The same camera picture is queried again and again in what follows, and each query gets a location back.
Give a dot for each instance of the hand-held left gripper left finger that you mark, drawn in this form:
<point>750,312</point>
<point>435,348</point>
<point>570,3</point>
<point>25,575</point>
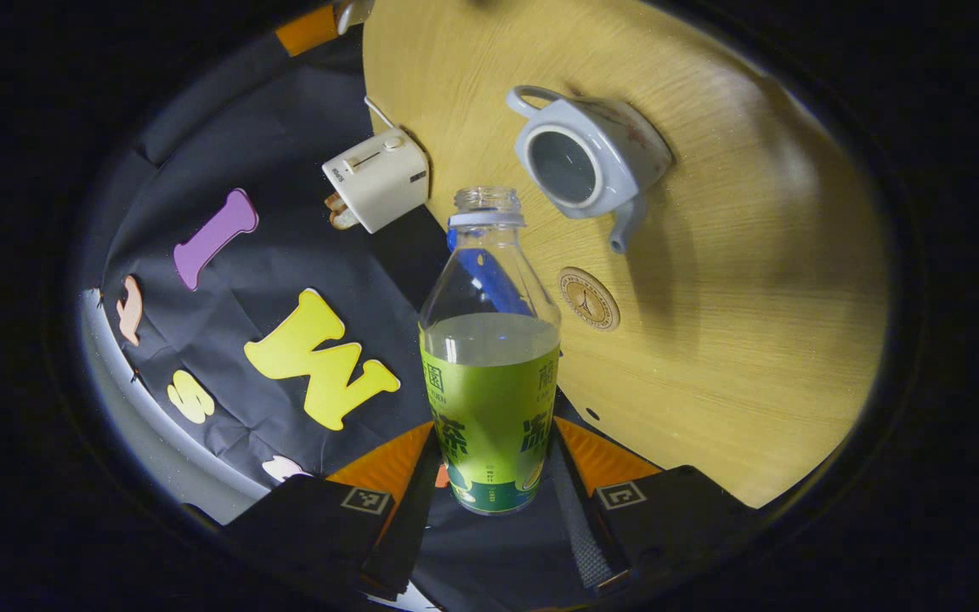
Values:
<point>409,535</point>

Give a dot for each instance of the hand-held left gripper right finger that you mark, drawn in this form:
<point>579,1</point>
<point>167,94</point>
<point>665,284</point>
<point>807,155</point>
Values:
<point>583,535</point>

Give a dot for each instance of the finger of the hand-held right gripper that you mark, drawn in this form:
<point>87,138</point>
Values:
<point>307,30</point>

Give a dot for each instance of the green label water bottle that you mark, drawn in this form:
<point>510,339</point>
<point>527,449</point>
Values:
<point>489,399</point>

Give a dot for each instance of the round wooden coaster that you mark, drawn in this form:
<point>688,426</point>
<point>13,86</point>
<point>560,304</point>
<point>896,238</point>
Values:
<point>589,299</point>

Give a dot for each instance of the white spouted teacup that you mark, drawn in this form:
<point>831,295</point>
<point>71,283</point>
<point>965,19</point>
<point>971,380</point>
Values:
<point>625,161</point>

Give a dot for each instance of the white toaster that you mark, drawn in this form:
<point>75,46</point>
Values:
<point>379,178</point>

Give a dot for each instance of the bread slice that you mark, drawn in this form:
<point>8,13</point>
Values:
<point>341,212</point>

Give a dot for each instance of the black backdrop cloth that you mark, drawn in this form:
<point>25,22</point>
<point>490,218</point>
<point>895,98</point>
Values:
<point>285,255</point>

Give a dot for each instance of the blue towel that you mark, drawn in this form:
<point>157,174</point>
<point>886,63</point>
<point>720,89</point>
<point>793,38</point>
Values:
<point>450,241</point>

